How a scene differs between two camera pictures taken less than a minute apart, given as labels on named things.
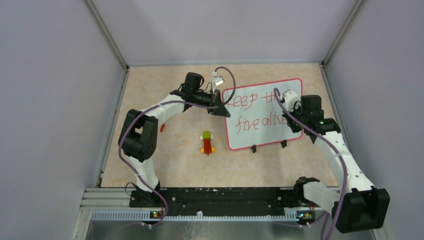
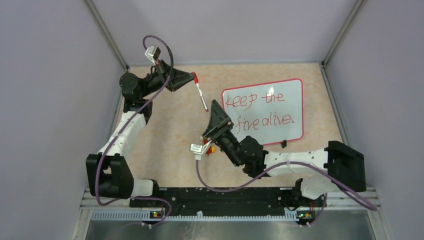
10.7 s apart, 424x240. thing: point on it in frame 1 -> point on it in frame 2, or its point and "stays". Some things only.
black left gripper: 216,101 -> 177,78
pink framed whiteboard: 256,115 stays
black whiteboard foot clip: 284,143 stays
